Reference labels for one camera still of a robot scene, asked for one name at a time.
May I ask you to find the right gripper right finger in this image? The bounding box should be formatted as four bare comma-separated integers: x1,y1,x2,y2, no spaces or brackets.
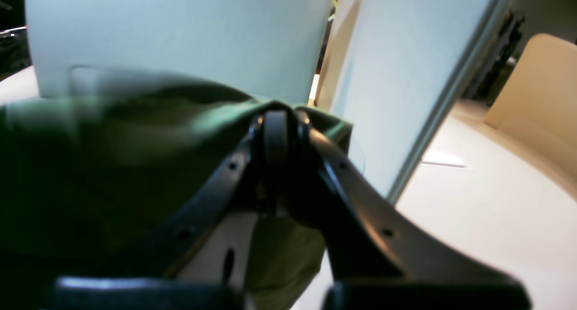
286,110,532,310

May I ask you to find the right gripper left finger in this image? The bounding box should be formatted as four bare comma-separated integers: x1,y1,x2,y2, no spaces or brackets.
50,109,289,310

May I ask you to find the green t-shirt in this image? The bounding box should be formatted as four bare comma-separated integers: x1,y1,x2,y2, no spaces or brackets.
0,71,353,310

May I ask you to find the white folding board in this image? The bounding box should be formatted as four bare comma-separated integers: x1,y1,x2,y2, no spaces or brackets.
25,0,510,205

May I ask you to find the beige chair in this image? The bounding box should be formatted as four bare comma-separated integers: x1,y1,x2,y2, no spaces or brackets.
484,33,577,178

